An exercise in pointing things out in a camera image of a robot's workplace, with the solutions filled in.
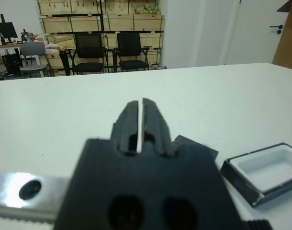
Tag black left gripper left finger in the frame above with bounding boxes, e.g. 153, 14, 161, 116
111, 100, 139, 154

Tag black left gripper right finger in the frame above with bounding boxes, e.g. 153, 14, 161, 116
141, 97, 177, 157

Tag black box lid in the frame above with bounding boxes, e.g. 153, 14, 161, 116
173, 135, 220, 160

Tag black box with white tray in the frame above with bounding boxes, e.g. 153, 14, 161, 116
219, 142, 292, 208

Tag black mesh chair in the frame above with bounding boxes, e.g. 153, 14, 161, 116
113, 32, 153, 72
71, 33, 107, 75

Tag wooden shipping crate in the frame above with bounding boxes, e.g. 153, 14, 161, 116
42, 16, 72, 33
107, 14, 135, 32
70, 15, 104, 32
133, 14, 165, 32

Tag pale green bundle pile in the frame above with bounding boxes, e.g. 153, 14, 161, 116
134, 3, 161, 15

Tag grey office chair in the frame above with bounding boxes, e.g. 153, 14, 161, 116
19, 42, 53, 79

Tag black computer tower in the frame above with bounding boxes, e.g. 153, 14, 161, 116
2, 54, 23, 75

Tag white door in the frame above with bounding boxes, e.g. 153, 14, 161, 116
224, 0, 278, 66

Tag small black desk device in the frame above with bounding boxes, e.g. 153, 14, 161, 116
20, 28, 30, 44

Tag wooden top desk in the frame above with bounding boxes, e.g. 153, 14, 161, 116
0, 42, 45, 77

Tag black computer monitor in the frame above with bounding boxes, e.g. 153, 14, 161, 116
0, 22, 19, 40

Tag black door handle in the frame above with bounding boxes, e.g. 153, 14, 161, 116
270, 24, 283, 35

